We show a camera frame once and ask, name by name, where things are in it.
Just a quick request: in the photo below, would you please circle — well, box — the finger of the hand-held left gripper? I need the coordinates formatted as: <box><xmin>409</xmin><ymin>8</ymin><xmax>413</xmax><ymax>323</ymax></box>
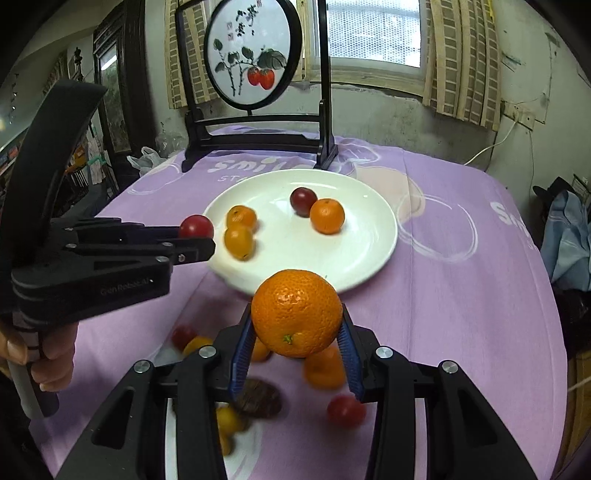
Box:
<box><xmin>48</xmin><ymin>217</ymin><xmax>185</xmax><ymax>246</ymax></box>
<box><xmin>69</xmin><ymin>237</ymin><xmax>217</xmax><ymax>278</ymax></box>

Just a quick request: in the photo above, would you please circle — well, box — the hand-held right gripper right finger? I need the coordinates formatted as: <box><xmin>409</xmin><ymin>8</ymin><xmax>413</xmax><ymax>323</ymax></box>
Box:
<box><xmin>337</xmin><ymin>302</ymin><xmax>539</xmax><ymax>480</ymax></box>

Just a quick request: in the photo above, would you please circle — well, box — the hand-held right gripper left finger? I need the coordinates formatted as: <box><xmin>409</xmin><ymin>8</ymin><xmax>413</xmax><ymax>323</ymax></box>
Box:
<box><xmin>55</xmin><ymin>307</ymin><xmax>258</xmax><ymax>480</ymax></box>

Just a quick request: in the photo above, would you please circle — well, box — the orange mandarin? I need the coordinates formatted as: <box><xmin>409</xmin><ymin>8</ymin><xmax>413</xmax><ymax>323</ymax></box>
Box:
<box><xmin>250</xmin><ymin>269</ymin><xmax>343</xmax><ymax>359</ymax></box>
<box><xmin>310</xmin><ymin>198</ymin><xmax>345</xmax><ymax>234</ymax></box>
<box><xmin>303</xmin><ymin>346</ymin><xmax>348</xmax><ymax>389</ymax></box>

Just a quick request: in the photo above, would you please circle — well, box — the dark brown wrinkled fruit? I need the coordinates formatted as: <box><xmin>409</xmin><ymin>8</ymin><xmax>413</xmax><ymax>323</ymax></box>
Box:
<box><xmin>235</xmin><ymin>377</ymin><xmax>282</xmax><ymax>420</ymax></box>

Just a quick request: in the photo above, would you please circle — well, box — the red cherry tomato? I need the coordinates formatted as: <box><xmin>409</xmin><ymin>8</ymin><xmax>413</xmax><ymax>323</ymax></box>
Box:
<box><xmin>172</xmin><ymin>325</ymin><xmax>197</xmax><ymax>349</ymax></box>
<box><xmin>327</xmin><ymin>394</ymin><xmax>367</xmax><ymax>428</ymax></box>
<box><xmin>179</xmin><ymin>215</ymin><xmax>215</xmax><ymax>241</ymax></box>

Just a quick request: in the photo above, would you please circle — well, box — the white round plate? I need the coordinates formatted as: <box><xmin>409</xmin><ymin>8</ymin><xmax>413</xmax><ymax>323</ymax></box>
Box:
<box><xmin>150</xmin><ymin>344</ymin><xmax>278</xmax><ymax>480</ymax></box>
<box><xmin>202</xmin><ymin>169</ymin><xmax>399</xmax><ymax>296</ymax></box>

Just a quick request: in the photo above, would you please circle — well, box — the person's left hand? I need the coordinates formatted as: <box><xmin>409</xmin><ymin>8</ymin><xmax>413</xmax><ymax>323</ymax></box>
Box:
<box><xmin>0</xmin><ymin>318</ymin><xmax>79</xmax><ymax>393</ymax></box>

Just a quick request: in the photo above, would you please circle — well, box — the cluttered shelf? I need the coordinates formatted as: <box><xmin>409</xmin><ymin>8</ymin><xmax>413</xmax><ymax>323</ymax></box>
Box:
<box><xmin>60</xmin><ymin>134</ymin><xmax>118</xmax><ymax>195</ymax></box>

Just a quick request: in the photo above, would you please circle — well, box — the white plastic bag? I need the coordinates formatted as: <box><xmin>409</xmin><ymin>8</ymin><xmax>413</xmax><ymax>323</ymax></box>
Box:
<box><xmin>127</xmin><ymin>147</ymin><xmax>167</xmax><ymax>176</ymax></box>

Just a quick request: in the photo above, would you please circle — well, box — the purple printed blanket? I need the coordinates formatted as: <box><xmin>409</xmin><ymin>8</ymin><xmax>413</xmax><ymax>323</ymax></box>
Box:
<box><xmin>34</xmin><ymin>124</ymin><xmax>568</xmax><ymax>480</ymax></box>

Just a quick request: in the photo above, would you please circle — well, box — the dark wooden cabinet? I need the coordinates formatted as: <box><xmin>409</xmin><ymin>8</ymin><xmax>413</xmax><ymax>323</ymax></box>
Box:
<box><xmin>92</xmin><ymin>0</ymin><xmax>160</xmax><ymax>155</ymax></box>

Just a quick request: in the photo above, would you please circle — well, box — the dark red plum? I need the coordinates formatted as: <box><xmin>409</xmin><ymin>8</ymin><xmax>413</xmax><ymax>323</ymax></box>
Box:
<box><xmin>290</xmin><ymin>187</ymin><xmax>318</xmax><ymax>217</ymax></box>

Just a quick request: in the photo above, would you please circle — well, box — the round painted screen on stand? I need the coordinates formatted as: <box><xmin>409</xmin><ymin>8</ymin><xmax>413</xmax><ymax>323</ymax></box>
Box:
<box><xmin>174</xmin><ymin>0</ymin><xmax>340</xmax><ymax>174</ymax></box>

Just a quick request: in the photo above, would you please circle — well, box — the blue cloth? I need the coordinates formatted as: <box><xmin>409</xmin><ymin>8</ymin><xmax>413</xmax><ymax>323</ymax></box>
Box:
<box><xmin>540</xmin><ymin>191</ymin><xmax>591</xmax><ymax>291</ymax></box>

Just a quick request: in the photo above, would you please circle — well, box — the black bag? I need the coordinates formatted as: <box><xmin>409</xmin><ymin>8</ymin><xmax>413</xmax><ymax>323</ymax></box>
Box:
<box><xmin>532</xmin><ymin>176</ymin><xmax>578</xmax><ymax>208</ymax></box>

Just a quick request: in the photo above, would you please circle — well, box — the window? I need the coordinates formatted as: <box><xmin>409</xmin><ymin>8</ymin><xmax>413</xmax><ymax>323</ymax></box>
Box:
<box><xmin>325</xmin><ymin>0</ymin><xmax>426</xmax><ymax>95</ymax></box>

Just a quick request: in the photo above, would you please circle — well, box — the white cable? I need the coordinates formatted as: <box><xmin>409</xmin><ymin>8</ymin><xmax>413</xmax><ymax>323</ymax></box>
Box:
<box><xmin>464</xmin><ymin>119</ymin><xmax>515</xmax><ymax>167</ymax></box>

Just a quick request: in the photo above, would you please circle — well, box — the wall power socket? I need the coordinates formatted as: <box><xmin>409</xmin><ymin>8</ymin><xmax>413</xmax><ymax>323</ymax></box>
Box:
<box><xmin>501</xmin><ymin>99</ymin><xmax>536</xmax><ymax>130</ymax></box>

